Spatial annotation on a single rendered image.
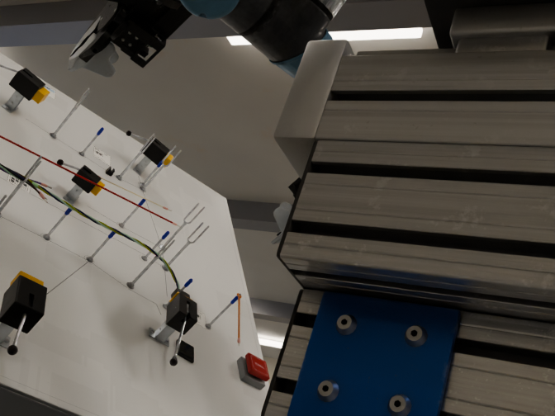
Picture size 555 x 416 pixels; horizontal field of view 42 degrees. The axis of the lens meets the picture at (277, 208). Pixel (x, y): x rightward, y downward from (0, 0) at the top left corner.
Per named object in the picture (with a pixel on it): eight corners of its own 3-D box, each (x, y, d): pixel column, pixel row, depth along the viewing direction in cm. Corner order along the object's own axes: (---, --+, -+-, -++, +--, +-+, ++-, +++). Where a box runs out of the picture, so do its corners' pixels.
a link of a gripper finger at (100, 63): (92, 99, 108) (130, 62, 104) (59, 77, 105) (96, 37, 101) (96, 87, 110) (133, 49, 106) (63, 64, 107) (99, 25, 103)
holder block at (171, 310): (165, 324, 132) (179, 310, 130) (166, 305, 137) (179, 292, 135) (183, 335, 133) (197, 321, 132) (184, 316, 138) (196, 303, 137)
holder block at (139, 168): (115, 145, 185) (135, 120, 182) (149, 174, 187) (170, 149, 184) (109, 151, 180) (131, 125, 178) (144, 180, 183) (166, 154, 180)
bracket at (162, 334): (148, 335, 135) (164, 319, 133) (149, 327, 137) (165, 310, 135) (168, 347, 136) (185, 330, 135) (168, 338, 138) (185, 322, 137)
